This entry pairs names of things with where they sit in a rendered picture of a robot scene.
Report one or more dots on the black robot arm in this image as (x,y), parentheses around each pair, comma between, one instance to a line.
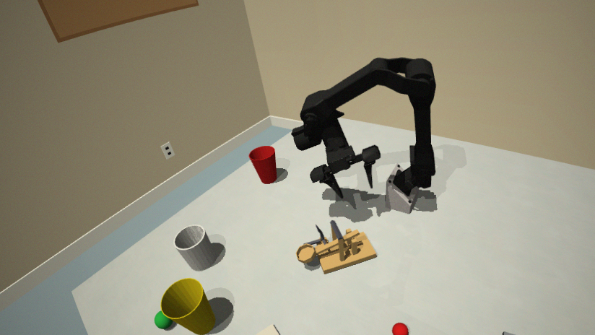
(319,115)

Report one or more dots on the red plastic cup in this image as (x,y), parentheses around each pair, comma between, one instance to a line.
(264,162)

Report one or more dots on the grey open cylinder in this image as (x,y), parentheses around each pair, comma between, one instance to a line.
(193,243)

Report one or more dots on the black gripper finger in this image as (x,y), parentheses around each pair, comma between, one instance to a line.
(331,181)
(368,167)

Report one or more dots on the olive-yellow open cup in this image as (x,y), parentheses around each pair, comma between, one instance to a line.
(185,303)

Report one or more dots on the red ball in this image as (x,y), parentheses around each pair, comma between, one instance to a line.
(400,329)

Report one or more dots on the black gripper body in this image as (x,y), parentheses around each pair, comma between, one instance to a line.
(368,154)

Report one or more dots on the green ball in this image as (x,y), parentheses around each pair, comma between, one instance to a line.
(162,321)

